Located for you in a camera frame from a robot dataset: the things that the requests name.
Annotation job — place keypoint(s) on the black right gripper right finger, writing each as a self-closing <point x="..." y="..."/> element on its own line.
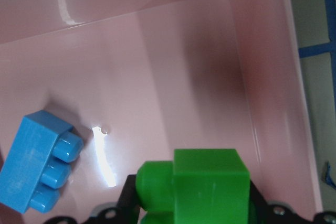
<point x="258" y="209"/>

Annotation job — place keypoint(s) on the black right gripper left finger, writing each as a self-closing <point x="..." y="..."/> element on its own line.
<point x="128" y="205"/>

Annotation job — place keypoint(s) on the pink plastic box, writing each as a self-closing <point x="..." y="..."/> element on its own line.
<point x="141" y="78"/>

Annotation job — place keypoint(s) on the green toy block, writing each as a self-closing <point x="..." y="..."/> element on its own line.
<point x="197" y="186"/>

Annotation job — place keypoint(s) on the blue toy block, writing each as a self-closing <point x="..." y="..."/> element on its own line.
<point x="38" y="162"/>

